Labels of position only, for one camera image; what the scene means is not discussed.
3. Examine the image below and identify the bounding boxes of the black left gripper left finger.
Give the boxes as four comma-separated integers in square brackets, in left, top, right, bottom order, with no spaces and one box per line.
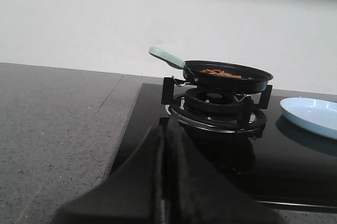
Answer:
[54,126,164,223]

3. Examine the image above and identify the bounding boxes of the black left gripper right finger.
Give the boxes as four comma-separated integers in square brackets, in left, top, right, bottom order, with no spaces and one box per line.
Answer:
[166,115,283,223]

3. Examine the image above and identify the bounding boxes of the brown meat pieces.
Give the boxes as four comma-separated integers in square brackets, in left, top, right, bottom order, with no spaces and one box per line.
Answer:
[200,69,243,79]

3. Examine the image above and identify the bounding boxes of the black frying pan mint handle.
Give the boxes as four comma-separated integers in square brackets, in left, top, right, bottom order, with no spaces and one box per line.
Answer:
[148,47,273,94]

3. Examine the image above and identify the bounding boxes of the light blue plate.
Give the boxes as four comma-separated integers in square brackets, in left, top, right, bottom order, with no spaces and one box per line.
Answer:
[280,97,336,139]

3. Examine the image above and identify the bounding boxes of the black burner under pan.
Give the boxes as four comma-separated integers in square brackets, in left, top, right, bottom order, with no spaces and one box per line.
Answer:
[165,88,266,134]

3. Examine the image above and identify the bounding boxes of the black pan support grate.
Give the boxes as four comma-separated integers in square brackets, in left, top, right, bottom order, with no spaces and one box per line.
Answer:
[161,77,272,139]

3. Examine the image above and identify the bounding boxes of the black glass gas cooktop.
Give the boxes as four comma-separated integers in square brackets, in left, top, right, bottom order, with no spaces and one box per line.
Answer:
[109,83,337,214]

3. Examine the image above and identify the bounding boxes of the wire trivet ring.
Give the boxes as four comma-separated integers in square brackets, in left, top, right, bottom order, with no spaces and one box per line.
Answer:
[171,75,253,103]

